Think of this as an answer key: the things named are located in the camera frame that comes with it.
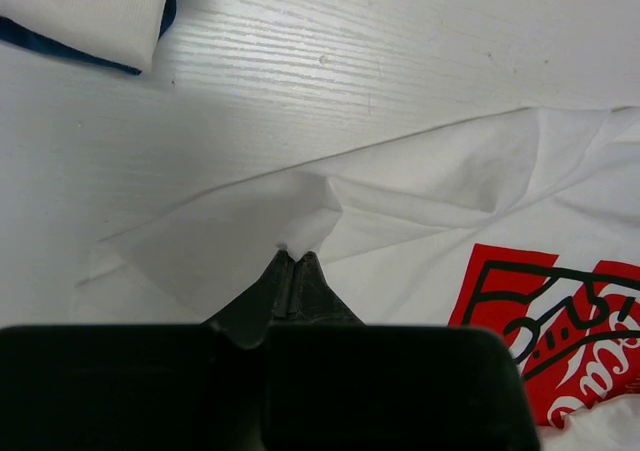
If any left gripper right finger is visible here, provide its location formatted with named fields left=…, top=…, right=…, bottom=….
left=289, top=252, right=363, bottom=325

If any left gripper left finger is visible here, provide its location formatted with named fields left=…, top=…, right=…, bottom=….
left=204, top=250, right=295, bottom=349

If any white Coca-Cola print t-shirt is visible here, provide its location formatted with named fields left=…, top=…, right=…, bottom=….
left=72, top=108, right=639, bottom=450

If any folded white t-shirt stack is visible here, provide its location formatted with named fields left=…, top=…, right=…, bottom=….
left=0, top=0, right=174, bottom=72

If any folded blue t-shirt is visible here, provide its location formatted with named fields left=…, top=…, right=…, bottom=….
left=0, top=0, right=184, bottom=76

